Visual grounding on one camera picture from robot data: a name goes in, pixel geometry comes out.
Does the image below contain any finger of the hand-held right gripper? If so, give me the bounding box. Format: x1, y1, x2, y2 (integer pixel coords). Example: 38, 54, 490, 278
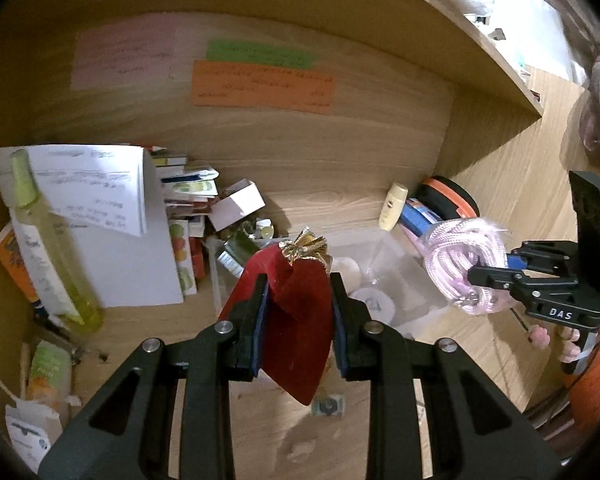
507, 240, 581, 277
467, 264, 576, 302

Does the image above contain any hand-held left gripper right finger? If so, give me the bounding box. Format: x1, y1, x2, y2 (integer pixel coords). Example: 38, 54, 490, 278
329, 272, 563, 480

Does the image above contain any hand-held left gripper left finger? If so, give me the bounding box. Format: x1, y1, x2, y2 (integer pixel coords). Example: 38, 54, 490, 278
37, 272, 271, 480

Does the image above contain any red velvet pouch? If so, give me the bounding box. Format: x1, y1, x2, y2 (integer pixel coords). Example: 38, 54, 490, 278
217, 227, 337, 407

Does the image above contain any pink rope bundle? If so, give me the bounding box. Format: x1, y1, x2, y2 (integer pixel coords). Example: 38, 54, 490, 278
422, 216, 518, 317

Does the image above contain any clear plastic storage box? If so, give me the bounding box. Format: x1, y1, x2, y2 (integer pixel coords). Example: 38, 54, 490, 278
207, 230, 453, 342

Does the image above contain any wooden desktop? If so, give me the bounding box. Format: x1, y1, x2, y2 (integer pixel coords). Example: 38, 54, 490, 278
20, 195, 571, 480

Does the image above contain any person's right hand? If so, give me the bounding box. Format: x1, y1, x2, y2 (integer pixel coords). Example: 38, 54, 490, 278
559, 329, 584, 364

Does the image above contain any white round lid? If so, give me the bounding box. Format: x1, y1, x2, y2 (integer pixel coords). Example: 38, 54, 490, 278
352, 287, 397, 322

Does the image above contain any small dark blue box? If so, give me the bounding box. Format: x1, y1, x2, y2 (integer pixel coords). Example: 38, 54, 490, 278
312, 395, 346, 417

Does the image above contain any cream round item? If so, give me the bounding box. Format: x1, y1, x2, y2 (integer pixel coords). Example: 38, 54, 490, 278
330, 257, 362, 286

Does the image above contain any pink paw toy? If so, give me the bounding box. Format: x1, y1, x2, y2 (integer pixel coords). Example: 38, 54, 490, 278
527, 324, 552, 350

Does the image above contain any dark green box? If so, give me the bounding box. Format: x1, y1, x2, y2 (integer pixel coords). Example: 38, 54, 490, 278
217, 232, 259, 279

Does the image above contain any black orange round case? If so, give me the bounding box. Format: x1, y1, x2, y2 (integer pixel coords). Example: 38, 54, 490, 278
415, 176, 481, 221

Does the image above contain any blue zipper pouch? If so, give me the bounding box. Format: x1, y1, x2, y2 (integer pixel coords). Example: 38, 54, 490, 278
399, 199, 446, 241

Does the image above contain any fruit print box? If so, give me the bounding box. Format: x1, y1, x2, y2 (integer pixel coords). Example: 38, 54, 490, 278
169, 217, 199, 296

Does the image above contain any small yellow bottle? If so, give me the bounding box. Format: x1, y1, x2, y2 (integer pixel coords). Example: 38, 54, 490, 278
378, 182, 410, 232

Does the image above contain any small white box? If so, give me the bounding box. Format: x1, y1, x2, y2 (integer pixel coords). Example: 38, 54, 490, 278
207, 180, 266, 233

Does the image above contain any white handwritten paper sheet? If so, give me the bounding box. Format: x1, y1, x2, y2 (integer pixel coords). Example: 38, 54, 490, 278
0, 145, 186, 308

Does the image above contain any stack of small boxes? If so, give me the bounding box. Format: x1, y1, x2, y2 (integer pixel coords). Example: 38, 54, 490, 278
150, 145, 221, 296

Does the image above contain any green orange tube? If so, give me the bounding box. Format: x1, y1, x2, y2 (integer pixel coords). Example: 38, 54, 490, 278
26, 340, 75, 403

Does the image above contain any yellow green bottle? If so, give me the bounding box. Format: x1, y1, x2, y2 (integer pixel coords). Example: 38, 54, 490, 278
10, 149, 103, 333

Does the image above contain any orange paper note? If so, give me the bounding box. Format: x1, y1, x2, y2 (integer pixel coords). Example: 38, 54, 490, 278
190, 59, 337, 117

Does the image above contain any wooden shelf board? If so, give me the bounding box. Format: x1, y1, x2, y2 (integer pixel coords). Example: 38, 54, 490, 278
350, 0, 543, 121

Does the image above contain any white paper packet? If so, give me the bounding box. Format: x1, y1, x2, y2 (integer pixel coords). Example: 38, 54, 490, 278
5, 400, 63, 473

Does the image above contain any orange book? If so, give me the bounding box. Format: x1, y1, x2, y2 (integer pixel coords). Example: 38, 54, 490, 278
0, 220, 43, 306

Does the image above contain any green paper note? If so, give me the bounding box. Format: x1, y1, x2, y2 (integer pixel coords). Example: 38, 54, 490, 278
206, 39, 315, 70

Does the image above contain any pink paper note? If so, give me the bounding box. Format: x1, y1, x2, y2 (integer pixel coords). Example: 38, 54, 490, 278
70, 15, 178, 92

